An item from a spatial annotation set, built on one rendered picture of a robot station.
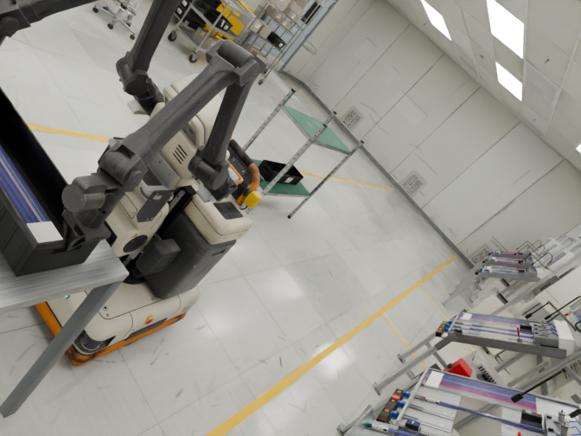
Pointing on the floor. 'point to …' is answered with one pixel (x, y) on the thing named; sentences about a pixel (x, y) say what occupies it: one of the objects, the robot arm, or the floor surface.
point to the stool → (118, 15)
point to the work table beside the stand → (25, 285)
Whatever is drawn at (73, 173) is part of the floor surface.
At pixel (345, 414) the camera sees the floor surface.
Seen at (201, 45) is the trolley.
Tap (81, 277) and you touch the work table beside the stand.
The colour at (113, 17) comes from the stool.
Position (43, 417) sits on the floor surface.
